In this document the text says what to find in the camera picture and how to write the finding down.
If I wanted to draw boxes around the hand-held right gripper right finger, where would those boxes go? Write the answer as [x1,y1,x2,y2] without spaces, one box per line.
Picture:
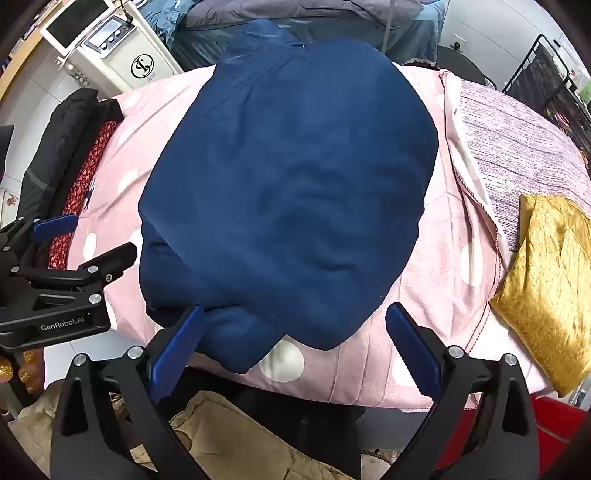
[385,302,540,480]

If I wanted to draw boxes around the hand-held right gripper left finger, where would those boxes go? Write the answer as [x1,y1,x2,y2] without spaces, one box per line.
[50,305,206,480]

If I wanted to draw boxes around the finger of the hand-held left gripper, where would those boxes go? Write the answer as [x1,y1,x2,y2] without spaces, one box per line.
[0,213,78,269]
[14,242,139,304]

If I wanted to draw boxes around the navy blue garment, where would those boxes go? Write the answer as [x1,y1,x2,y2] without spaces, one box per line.
[137,21,440,374]

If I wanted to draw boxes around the red floral cloth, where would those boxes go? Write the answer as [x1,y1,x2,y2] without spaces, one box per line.
[46,119,117,271]

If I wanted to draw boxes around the black quilted jacket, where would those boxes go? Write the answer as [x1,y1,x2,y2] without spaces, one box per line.
[18,88,123,223]

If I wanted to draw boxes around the beige pants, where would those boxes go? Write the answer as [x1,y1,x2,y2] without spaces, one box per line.
[9,390,356,480]

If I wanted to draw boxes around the pink polka dot quilt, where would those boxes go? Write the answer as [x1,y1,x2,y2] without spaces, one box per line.
[65,62,546,411]

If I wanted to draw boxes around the gold satin cushion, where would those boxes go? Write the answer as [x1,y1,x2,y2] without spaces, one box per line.
[489,193,591,398]

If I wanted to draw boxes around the wooden furniture edge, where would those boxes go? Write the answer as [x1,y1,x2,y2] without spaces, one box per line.
[0,25,49,104]

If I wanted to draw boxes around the red plastic object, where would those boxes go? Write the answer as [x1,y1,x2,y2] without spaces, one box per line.
[434,392,587,480]

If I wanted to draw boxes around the white machine with screen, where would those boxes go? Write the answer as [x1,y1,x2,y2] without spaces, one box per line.
[41,0,185,94]

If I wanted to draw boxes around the purple striped bedsheet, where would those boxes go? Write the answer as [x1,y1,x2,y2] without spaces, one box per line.
[457,78,591,254]

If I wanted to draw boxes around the black round stool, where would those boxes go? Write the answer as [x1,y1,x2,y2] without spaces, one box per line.
[434,41,498,89]

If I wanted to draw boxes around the blue bed cover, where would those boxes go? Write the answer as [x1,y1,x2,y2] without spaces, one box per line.
[139,0,451,71]

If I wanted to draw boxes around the grey blanket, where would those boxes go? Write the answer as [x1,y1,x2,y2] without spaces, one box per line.
[185,0,426,31]

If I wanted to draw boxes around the black wire rack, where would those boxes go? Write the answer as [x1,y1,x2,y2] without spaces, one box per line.
[501,34,591,158]

